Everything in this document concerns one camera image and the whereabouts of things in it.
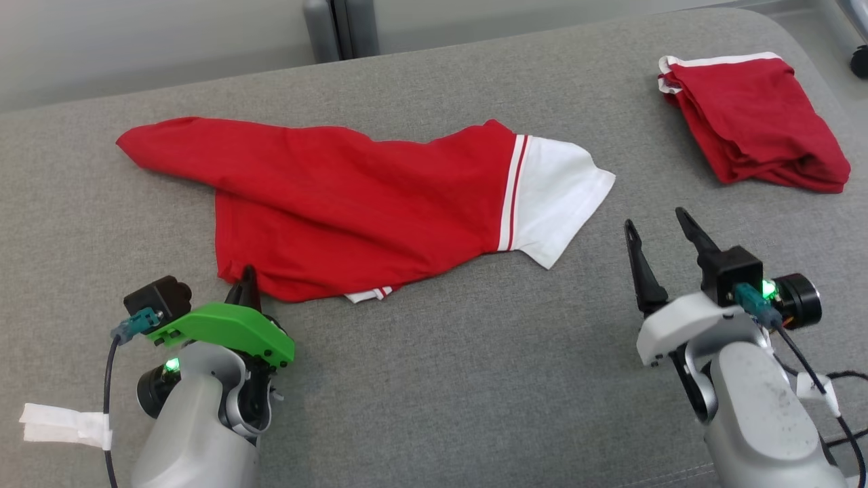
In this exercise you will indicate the red jersey white sleeves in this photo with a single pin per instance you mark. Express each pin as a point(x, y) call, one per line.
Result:
point(339, 196)

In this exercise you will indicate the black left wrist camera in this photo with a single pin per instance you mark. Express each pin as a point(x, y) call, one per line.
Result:
point(159, 296)

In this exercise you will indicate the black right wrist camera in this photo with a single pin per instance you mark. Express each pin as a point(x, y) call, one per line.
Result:
point(732, 268)

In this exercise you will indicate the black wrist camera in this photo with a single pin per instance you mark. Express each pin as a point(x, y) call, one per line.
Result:
point(732, 268)
point(159, 296)

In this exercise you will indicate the black caster wheel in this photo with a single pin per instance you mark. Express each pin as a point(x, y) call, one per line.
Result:
point(860, 61)

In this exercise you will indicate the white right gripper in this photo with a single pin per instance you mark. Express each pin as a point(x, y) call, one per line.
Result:
point(685, 322)

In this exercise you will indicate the red and white shirt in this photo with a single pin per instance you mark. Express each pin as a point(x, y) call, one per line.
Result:
point(753, 115)

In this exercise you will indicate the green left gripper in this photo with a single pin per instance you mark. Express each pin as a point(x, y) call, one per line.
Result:
point(230, 329)

